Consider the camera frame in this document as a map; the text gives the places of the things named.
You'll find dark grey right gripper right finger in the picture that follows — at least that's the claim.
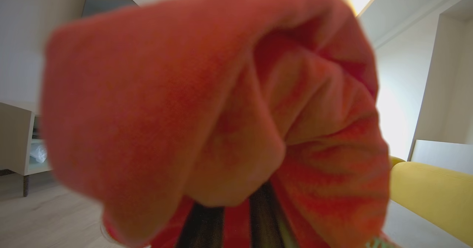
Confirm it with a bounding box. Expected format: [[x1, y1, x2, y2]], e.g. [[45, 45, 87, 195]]
[[249, 181, 298, 248]]

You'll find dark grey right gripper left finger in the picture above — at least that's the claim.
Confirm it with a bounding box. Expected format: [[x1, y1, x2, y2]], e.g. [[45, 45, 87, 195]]
[[176, 203, 225, 248]]

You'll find red orange garment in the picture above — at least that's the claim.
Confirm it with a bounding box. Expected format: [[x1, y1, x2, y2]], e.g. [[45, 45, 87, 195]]
[[40, 0, 392, 248]]

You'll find yellow and grey sofa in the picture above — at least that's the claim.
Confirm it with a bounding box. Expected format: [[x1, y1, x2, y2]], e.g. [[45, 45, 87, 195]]
[[382, 156, 473, 248]]

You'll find white plastic bag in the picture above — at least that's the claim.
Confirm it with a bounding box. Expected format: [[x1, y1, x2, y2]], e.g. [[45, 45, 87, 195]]
[[30, 144, 48, 164]]

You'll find white low tv cabinet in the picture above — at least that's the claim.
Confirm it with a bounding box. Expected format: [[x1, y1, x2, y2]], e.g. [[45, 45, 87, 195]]
[[0, 102, 53, 197]]

